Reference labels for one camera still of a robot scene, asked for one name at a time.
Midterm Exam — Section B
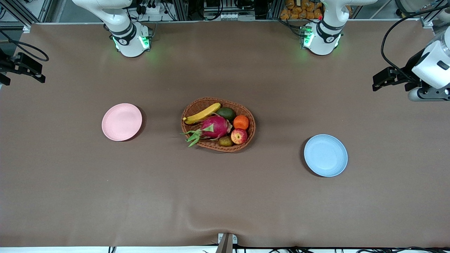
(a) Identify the white power strip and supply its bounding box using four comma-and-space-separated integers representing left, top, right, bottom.
135, 2, 166, 14

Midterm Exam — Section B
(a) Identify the metal table edge bracket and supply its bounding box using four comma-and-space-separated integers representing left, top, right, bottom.
217, 233, 238, 253

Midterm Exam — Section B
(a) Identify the orange mandarin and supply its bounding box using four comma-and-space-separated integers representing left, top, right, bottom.
233, 115, 250, 130

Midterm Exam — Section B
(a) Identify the green avocado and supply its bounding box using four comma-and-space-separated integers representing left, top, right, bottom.
216, 107, 236, 122

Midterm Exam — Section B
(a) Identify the blue round plate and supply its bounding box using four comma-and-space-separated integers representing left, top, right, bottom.
304, 134, 348, 177

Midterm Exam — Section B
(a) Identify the pink dragon fruit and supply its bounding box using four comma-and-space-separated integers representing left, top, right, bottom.
180, 115, 233, 148

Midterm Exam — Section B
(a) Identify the red yellow apple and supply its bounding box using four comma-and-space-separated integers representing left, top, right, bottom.
231, 128, 248, 145

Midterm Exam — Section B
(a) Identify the brown wicker basket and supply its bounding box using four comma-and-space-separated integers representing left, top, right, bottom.
181, 97, 256, 153

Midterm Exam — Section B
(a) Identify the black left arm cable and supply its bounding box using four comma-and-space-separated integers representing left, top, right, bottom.
381, 3, 450, 83

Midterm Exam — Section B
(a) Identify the yellow banana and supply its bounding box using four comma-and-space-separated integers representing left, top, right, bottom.
183, 103, 221, 125

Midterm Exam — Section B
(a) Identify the bag of orange fruit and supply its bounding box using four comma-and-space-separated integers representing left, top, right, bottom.
280, 0, 324, 20

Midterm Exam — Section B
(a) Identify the pink round plate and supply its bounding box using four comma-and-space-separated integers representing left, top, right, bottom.
102, 103, 143, 142

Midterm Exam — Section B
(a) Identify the brown table cover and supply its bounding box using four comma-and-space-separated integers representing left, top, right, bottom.
0, 19, 450, 248

